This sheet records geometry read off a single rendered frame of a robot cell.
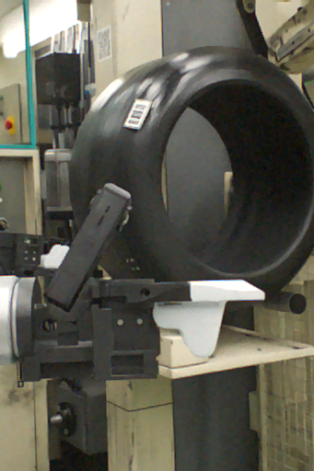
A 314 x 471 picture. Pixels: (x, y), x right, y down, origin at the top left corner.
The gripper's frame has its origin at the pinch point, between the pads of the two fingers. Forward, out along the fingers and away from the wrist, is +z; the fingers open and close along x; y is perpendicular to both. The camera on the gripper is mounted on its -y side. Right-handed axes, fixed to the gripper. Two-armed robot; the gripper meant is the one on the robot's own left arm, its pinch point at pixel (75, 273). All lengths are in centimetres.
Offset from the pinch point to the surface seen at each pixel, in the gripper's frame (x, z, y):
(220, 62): -11, 23, 44
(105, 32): 30, 17, 57
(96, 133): 1.9, 3.0, 28.3
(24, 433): 50, 12, -45
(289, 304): -11.4, 45.1, -3.7
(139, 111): -10.1, 6.0, 31.9
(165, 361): -9.7, 16.1, -15.8
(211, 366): -12.0, 25.6, -16.6
